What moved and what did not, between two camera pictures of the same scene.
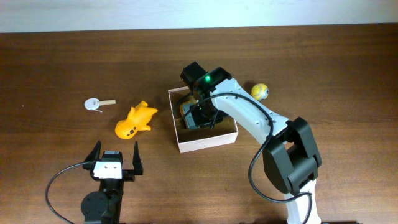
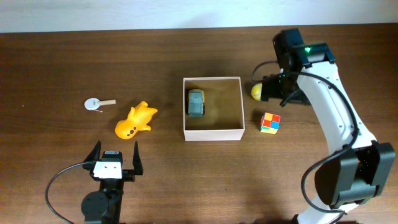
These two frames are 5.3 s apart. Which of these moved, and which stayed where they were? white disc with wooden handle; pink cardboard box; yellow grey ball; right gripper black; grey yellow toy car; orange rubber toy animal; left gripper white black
Moved: pink cardboard box; right gripper black; grey yellow toy car
Stayed: yellow grey ball; orange rubber toy animal; white disc with wooden handle; left gripper white black
